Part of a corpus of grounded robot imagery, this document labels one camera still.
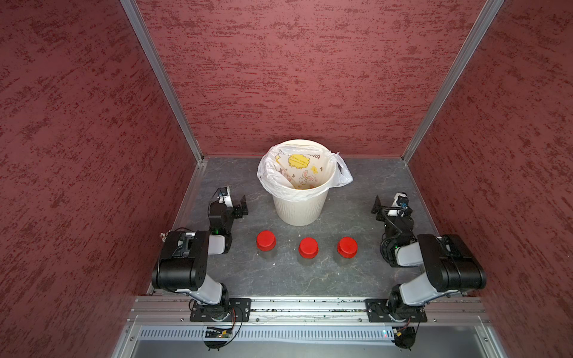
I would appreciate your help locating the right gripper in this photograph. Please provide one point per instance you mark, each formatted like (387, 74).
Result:
(383, 212)

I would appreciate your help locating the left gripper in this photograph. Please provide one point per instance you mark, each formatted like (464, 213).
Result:
(238, 212)

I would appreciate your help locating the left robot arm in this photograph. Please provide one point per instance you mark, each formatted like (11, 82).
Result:
(182, 265)

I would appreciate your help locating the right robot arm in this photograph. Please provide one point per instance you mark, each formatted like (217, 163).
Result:
(448, 266)

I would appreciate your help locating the cream plastic waste bin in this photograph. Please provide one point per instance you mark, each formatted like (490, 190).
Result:
(300, 213)

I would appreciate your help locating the white printed bin liner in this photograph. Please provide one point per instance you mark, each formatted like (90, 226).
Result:
(299, 170)

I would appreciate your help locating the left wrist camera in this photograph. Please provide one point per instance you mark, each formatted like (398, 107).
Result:
(225, 196)

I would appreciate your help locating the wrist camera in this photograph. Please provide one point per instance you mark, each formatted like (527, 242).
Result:
(400, 206)
(225, 196)

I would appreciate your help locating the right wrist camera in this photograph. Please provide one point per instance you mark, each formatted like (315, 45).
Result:
(400, 206)

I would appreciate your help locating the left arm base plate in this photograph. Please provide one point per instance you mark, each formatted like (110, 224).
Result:
(229, 310)

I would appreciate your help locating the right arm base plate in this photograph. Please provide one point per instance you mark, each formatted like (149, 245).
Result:
(379, 311)

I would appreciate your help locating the aluminium mounting rail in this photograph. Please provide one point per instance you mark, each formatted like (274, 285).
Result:
(341, 310)

